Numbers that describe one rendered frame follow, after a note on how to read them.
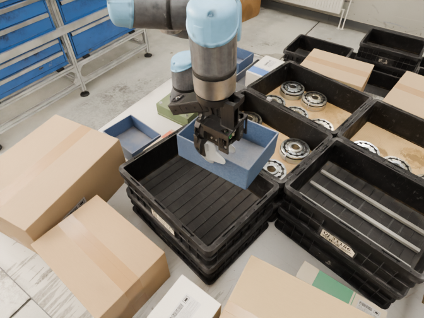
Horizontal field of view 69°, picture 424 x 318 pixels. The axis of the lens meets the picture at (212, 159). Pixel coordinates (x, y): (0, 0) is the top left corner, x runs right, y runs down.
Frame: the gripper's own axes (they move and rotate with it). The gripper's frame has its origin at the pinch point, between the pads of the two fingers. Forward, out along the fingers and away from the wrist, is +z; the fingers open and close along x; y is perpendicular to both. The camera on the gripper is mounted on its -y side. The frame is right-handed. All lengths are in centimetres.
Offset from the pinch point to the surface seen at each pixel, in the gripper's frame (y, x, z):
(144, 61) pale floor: -195, 145, 122
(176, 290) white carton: 6.1, -24.2, 22.1
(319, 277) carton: 33.3, 4.2, 36.2
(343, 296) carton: 41, 3, 36
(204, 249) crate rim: 6.9, -13.4, 17.9
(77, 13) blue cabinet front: -199, 95, 54
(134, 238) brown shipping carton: -13.0, -19.9, 24.4
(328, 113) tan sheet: 9, 67, 34
